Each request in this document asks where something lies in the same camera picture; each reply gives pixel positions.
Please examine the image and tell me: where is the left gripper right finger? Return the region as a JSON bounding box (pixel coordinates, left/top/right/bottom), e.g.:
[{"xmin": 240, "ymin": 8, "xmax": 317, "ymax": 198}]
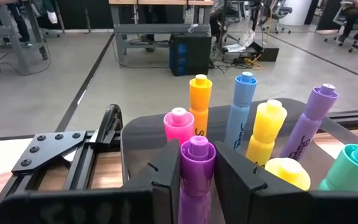
[{"xmin": 213, "ymin": 140, "xmax": 269, "ymax": 224}]

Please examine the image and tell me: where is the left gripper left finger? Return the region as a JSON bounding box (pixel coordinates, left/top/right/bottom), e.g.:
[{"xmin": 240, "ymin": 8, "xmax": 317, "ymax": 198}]
[{"xmin": 121, "ymin": 139, "xmax": 181, "ymax": 224}]

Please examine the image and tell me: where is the purple marker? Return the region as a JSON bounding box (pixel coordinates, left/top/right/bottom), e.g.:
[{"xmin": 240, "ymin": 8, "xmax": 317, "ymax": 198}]
[{"xmin": 178, "ymin": 135, "xmax": 217, "ymax": 224}]

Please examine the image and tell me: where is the pink highlighter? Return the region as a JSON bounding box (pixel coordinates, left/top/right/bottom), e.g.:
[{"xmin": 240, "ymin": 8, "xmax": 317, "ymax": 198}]
[{"xmin": 163, "ymin": 107, "xmax": 196, "ymax": 146}]

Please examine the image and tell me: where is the yellow highlighter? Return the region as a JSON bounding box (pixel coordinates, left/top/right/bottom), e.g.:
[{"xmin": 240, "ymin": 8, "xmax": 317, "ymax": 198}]
[
  {"xmin": 245, "ymin": 99, "xmax": 288, "ymax": 167},
  {"xmin": 264, "ymin": 157, "xmax": 311, "ymax": 192}
]

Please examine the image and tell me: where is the light blue highlighter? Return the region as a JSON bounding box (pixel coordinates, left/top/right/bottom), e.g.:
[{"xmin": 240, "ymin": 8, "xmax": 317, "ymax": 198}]
[{"xmin": 223, "ymin": 71, "xmax": 259, "ymax": 152}]

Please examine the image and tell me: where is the slim yellow marker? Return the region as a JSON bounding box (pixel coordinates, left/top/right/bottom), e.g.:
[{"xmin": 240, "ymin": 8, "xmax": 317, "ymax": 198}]
[{"xmin": 188, "ymin": 73, "xmax": 213, "ymax": 138}]

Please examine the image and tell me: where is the purple highlighter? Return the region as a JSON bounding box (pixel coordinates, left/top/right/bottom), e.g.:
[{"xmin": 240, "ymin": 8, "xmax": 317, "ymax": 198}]
[{"xmin": 279, "ymin": 83, "xmax": 339, "ymax": 161}]

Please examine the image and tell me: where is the slim teal marker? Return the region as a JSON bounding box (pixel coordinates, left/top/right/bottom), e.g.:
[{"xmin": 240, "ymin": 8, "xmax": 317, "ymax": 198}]
[{"xmin": 316, "ymin": 142, "xmax": 358, "ymax": 192}]

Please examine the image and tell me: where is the dark grey plastic bin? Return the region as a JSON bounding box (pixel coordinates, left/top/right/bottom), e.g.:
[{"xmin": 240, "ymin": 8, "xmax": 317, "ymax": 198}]
[{"xmin": 120, "ymin": 98, "xmax": 358, "ymax": 192}]

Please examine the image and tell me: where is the black computer tower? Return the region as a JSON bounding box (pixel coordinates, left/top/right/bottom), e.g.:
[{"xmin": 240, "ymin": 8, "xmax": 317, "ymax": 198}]
[{"xmin": 168, "ymin": 32, "xmax": 213, "ymax": 77}]

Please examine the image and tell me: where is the black floor box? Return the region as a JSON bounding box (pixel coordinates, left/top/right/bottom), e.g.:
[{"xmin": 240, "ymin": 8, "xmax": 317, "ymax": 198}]
[{"xmin": 249, "ymin": 39, "xmax": 280, "ymax": 63}]

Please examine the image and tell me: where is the clear plastic bag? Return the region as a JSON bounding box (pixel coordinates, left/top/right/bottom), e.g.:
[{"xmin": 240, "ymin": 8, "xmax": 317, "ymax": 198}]
[{"xmin": 222, "ymin": 28, "xmax": 257, "ymax": 54}]

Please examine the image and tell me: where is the wooden-top grey workbench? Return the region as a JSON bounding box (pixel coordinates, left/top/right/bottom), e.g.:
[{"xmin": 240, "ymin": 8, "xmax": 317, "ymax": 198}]
[{"xmin": 108, "ymin": 0, "xmax": 214, "ymax": 68}]

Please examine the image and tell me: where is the grey office chair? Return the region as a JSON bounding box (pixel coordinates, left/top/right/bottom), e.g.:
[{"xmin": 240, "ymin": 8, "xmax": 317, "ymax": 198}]
[
  {"xmin": 259, "ymin": 0, "xmax": 293, "ymax": 35},
  {"xmin": 323, "ymin": 1, "xmax": 358, "ymax": 54}
]

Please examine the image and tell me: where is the person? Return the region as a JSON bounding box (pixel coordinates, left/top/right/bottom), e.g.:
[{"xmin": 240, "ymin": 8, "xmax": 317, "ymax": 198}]
[
  {"xmin": 337, "ymin": 0, "xmax": 358, "ymax": 44},
  {"xmin": 0, "ymin": 0, "xmax": 34, "ymax": 48}
]

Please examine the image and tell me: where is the grey metal workbench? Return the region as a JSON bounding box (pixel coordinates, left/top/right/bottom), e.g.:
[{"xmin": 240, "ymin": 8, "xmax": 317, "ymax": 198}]
[{"xmin": 0, "ymin": 0, "xmax": 50, "ymax": 76}]

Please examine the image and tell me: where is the black frame bracket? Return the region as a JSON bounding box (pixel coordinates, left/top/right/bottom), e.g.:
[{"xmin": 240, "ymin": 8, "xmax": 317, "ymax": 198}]
[{"xmin": 95, "ymin": 103, "xmax": 124, "ymax": 146}]

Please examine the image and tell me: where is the yellow floor cable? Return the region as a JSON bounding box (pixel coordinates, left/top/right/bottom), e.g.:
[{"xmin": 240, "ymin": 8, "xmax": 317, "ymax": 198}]
[{"xmin": 242, "ymin": 57, "xmax": 264, "ymax": 70}]

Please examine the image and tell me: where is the black metal table frame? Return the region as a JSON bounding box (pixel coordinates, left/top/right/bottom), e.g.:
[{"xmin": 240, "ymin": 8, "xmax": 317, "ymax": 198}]
[{"xmin": 0, "ymin": 108, "xmax": 358, "ymax": 224}]

